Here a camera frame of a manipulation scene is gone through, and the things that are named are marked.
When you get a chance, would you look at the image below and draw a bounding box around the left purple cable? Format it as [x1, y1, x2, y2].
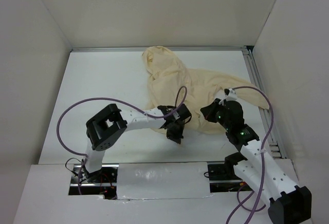
[56, 85, 188, 195]

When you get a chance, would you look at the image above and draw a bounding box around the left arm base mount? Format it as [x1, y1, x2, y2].
[64, 158, 119, 200]

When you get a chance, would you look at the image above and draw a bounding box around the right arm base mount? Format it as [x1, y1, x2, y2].
[204, 152, 251, 193]

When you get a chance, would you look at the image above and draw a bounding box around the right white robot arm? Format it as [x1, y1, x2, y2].
[200, 87, 312, 223]

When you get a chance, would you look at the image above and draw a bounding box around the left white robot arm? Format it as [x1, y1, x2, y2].
[82, 104, 192, 182]

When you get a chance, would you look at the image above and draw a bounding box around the cream yellow jacket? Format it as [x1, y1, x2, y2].
[142, 46, 269, 135]

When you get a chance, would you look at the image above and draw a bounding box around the aluminium frame rail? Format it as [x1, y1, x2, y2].
[69, 45, 286, 159]

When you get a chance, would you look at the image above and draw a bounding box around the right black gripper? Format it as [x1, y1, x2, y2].
[201, 98, 231, 130]

